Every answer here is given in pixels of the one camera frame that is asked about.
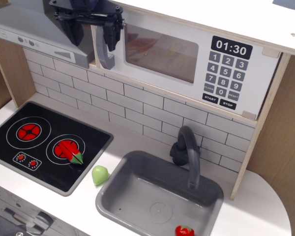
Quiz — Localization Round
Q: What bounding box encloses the grey oven door handle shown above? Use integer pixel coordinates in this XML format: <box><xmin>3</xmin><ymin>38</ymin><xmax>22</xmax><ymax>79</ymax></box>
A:
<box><xmin>1</xmin><ymin>207</ymin><xmax>54</xmax><ymax>236</ymax></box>

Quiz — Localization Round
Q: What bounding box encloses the wooden microwave cabinet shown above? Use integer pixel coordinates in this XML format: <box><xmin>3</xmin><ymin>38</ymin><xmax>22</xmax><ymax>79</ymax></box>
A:
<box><xmin>88</xmin><ymin>0</ymin><xmax>295</xmax><ymax>198</ymax></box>

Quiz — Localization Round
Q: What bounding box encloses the dark grey toy faucet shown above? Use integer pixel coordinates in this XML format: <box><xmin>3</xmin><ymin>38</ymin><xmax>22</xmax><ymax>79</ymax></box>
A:
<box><xmin>170</xmin><ymin>126</ymin><xmax>200</xmax><ymax>190</ymax></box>

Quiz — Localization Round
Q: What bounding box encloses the grey plastic sink basin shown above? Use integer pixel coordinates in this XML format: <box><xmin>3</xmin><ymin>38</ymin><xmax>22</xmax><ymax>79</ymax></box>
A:
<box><xmin>95</xmin><ymin>151</ymin><xmax>224</xmax><ymax>236</ymax></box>

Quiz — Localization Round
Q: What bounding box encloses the black toy stove top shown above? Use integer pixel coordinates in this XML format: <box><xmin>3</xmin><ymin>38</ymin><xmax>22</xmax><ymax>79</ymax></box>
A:
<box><xmin>0</xmin><ymin>102</ymin><xmax>113</xmax><ymax>196</ymax></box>

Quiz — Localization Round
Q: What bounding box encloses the red toy strawberry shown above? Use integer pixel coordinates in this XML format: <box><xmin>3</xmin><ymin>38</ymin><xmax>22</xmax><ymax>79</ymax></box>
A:
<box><xmin>175</xmin><ymin>225</ymin><xmax>195</xmax><ymax>236</ymax></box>

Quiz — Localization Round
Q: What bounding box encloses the red green toy pepper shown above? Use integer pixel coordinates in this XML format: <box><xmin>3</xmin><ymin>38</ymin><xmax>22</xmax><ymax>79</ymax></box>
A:
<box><xmin>58</xmin><ymin>140</ymin><xmax>84</xmax><ymax>165</ymax></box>

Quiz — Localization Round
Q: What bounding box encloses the light green toy pear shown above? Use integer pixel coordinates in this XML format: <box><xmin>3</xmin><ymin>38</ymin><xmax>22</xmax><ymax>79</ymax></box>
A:
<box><xmin>91</xmin><ymin>165</ymin><xmax>109</xmax><ymax>186</ymax></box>

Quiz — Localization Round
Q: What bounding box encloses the grey range hood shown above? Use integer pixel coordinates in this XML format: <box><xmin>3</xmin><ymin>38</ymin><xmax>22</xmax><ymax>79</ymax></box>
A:
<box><xmin>0</xmin><ymin>0</ymin><xmax>95</xmax><ymax>68</ymax></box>

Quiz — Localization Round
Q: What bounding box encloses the white toy microwave door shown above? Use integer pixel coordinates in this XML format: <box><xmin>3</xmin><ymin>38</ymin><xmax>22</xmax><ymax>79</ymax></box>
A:
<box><xmin>96</xmin><ymin>10</ymin><xmax>280</xmax><ymax>119</ymax></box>

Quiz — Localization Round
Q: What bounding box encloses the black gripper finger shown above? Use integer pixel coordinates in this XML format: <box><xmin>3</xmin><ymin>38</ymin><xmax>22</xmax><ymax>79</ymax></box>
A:
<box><xmin>59</xmin><ymin>20</ymin><xmax>84</xmax><ymax>46</ymax></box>
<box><xmin>103</xmin><ymin>22</ymin><xmax>120</xmax><ymax>52</ymax></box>

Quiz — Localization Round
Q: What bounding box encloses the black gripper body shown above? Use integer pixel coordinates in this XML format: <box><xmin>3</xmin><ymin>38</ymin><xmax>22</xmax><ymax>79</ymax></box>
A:
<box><xmin>49</xmin><ymin>0</ymin><xmax>124</xmax><ymax>29</ymax></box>

